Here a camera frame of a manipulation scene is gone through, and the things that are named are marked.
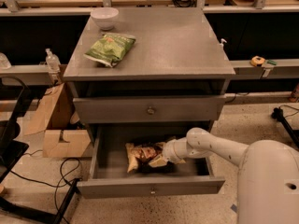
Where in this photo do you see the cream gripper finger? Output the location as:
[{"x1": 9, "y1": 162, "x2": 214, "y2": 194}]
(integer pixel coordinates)
[{"x1": 149, "y1": 154, "x2": 167, "y2": 168}]

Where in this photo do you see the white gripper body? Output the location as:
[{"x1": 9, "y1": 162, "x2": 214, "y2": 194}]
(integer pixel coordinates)
[{"x1": 162, "y1": 138, "x2": 191, "y2": 163}]

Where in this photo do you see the brown chip bag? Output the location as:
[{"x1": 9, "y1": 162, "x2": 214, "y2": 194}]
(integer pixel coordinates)
[{"x1": 125, "y1": 142, "x2": 165, "y2": 173}]

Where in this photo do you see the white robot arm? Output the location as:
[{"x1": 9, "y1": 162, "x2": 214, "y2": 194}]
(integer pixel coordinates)
[{"x1": 149, "y1": 128, "x2": 299, "y2": 224}]

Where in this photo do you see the closed grey top drawer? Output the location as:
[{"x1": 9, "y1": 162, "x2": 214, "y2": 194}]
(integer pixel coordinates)
[{"x1": 73, "y1": 95, "x2": 224, "y2": 123}]

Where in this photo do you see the open grey middle drawer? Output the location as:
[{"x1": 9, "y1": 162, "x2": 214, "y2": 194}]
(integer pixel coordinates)
[{"x1": 78, "y1": 123, "x2": 225, "y2": 199}]

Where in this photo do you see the grey drawer cabinet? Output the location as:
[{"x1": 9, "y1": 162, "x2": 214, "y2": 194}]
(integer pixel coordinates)
[{"x1": 63, "y1": 7, "x2": 236, "y2": 200}]

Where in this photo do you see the green chip bag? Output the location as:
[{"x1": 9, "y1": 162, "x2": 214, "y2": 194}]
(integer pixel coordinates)
[{"x1": 84, "y1": 33, "x2": 135, "y2": 68}]

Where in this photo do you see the cardboard box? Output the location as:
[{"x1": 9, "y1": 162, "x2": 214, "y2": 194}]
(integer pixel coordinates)
[{"x1": 23, "y1": 82, "x2": 91, "y2": 158}]

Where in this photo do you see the black tripod leg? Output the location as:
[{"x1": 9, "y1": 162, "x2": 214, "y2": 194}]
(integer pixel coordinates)
[{"x1": 271, "y1": 107, "x2": 299, "y2": 147}]

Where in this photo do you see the small white pump bottle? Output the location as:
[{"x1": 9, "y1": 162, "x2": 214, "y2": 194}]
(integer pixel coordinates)
[{"x1": 220, "y1": 38, "x2": 227, "y2": 49}]

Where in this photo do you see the clear plastic bottle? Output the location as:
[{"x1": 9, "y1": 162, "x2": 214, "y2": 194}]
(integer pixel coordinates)
[{"x1": 46, "y1": 49, "x2": 61, "y2": 72}]

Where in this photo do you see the white bowl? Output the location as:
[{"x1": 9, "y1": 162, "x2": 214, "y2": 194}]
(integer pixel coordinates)
[{"x1": 91, "y1": 7, "x2": 119, "y2": 31}]

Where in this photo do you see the black floor cable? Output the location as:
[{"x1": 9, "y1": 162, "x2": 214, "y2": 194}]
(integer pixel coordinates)
[{"x1": 10, "y1": 148, "x2": 82, "y2": 224}]

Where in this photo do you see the black stand frame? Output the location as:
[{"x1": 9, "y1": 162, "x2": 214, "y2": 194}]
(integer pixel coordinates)
[{"x1": 0, "y1": 77, "x2": 79, "y2": 224}]

